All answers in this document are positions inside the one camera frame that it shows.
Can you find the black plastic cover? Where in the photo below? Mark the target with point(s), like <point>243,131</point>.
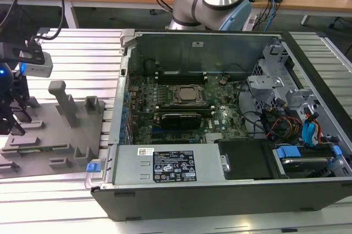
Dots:
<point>244,159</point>

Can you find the metal drive cage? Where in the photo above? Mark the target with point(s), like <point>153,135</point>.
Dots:
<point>264,82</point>

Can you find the hard disk in blue carrier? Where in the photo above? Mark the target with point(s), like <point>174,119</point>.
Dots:
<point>291,152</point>

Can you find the green RAM stick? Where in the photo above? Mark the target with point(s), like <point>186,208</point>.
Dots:
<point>46,149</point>

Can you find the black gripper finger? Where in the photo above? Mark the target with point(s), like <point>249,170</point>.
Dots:
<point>8,124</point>
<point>21,88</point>

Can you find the grey parts rack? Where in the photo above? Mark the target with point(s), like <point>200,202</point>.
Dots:
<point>55,135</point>

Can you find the green motherboard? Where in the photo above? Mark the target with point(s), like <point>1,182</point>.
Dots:
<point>220,102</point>

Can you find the black open PC case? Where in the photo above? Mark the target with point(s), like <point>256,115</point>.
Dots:
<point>192,203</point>

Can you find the silver CPU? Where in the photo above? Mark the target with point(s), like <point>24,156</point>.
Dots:
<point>189,94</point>

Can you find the silver coin battery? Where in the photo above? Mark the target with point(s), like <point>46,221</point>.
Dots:
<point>223,80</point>

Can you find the black RAM slot pair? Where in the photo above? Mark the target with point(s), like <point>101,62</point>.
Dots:
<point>181,80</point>
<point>187,109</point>

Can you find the black graphics card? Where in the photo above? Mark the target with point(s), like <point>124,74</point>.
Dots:
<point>181,120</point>

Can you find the blue latch button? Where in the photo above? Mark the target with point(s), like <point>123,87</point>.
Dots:
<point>92,168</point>

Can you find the grey power supply unit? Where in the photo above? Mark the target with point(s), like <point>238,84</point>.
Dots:
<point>132,165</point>

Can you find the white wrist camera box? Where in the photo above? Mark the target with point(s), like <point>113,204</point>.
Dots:
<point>38,66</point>

